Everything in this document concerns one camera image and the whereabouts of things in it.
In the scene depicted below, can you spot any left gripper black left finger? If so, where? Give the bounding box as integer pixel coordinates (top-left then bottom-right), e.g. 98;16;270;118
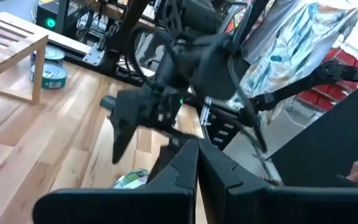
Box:
32;138;199;224

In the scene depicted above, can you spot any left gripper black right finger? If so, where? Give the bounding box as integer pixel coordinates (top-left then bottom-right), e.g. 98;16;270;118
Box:
197;138;358;224

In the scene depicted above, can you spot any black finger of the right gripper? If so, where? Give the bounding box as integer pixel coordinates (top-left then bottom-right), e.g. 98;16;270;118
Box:
147;136;180;184
109;88;150;165

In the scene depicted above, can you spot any orange and blue label can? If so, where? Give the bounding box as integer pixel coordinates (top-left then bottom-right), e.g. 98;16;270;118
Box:
30;45;66;65
112;169;150;190

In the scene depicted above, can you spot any teal label tin can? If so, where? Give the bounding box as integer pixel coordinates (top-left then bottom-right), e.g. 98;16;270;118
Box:
29;61;68;90

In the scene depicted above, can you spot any wooden slatted shelf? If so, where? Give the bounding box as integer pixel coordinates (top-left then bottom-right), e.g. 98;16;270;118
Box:
0;6;49;105

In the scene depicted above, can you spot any black flat panel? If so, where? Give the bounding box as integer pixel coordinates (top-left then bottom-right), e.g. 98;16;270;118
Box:
270;81;358;188

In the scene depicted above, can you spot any colourful patchwork cloth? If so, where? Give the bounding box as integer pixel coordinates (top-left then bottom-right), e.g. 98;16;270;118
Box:
224;2;254;37

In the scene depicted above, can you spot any black computer tower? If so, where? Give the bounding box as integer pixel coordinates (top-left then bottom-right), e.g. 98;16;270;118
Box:
35;1;71;40

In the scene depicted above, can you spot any red drawer cabinet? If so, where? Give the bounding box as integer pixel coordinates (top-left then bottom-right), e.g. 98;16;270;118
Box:
295;46;358;112

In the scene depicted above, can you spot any teal and white drape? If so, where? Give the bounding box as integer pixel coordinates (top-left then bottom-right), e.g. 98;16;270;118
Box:
228;0;358;125

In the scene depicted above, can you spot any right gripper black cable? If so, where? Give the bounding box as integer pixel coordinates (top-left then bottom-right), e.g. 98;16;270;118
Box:
127;26;173;91

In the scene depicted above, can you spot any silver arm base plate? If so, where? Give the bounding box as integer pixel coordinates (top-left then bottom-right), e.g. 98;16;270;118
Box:
82;42;107;67

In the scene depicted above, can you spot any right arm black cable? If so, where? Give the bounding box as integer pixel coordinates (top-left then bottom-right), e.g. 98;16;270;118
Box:
225;52;269;153

